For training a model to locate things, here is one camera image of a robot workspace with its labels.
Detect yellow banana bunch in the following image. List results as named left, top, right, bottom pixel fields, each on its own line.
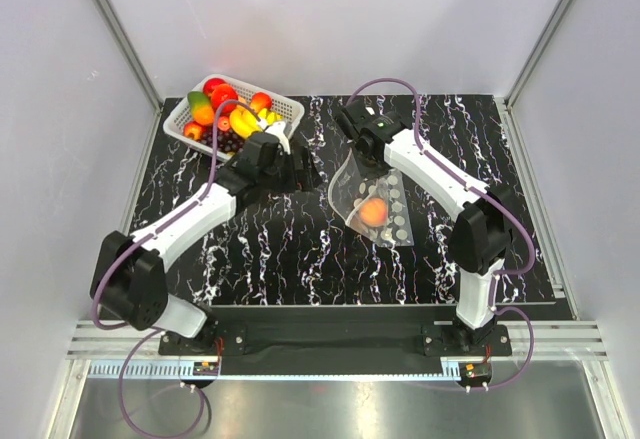
left=229, top=107, right=283, bottom=139

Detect left aluminium frame post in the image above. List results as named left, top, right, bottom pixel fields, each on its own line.
left=73, top=0, right=164, bottom=105

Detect green orange mango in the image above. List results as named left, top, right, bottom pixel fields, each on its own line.
left=187, top=91, right=211, bottom=112

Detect right aluminium frame post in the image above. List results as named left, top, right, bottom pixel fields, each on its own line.
left=504, top=0, right=599, bottom=108

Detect aluminium frame post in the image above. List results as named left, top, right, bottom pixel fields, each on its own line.
left=504, top=0, right=599, bottom=108
left=73, top=0, right=164, bottom=105

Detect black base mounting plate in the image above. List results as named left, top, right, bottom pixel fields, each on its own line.
left=159, top=305, right=512, bottom=377

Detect peach fruit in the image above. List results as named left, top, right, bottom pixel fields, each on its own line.
left=358, top=197, right=388, bottom=227

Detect right connector board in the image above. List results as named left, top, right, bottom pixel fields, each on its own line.
left=462, top=361, right=492, bottom=379

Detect connector board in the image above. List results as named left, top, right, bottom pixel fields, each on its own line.
left=193, top=360, right=220, bottom=377
left=462, top=361, right=492, bottom=379

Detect white plastic fruit basket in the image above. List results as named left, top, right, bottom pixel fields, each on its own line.
left=163, top=74, right=305, bottom=161

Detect aluminium front rail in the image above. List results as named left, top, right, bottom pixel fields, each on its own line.
left=66, top=321, right=607, bottom=382

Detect dark purple grape bunch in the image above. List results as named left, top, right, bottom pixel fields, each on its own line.
left=200, top=129, right=245, bottom=155

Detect red apple back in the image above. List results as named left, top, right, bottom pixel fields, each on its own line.
left=202, top=77, right=226, bottom=96

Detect left connector board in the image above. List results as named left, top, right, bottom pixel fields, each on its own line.
left=193, top=360, right=220, bottom=377

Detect small red apple front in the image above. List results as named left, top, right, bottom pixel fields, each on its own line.
left=183, top=121, right=206, bottom=142

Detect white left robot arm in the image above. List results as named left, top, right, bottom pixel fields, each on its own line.
left=90, top=129, right=321, bottom=355

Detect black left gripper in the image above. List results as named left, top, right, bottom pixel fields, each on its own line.
left=258, top=145, right=321, bottom=194

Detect clear dotted zip top bag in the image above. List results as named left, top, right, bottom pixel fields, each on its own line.
left=328, top=151, right=414, bottom=248

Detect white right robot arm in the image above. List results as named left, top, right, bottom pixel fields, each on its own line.
left=329, top=101, right=513, bottom=356

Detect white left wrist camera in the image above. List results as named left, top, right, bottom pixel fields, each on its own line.
left=265, top=121, right=291, bottom=155

